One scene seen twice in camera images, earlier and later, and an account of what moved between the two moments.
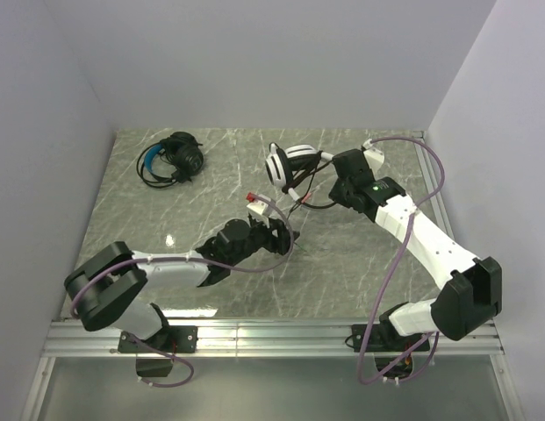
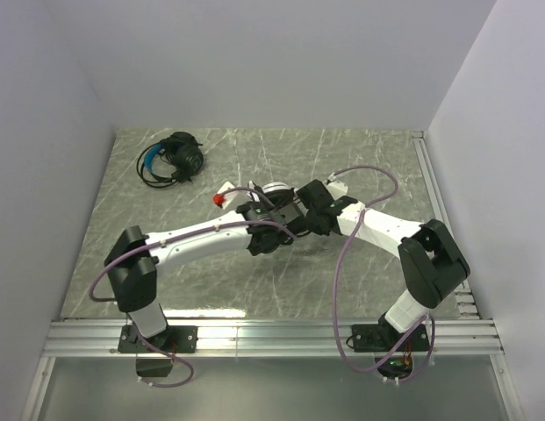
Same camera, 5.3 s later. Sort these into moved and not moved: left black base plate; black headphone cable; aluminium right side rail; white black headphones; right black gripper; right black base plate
Moved: right black gripper; white black headphones
Not moved: right black base plate; black headphone cable; left black base plate; aluminium right side rail
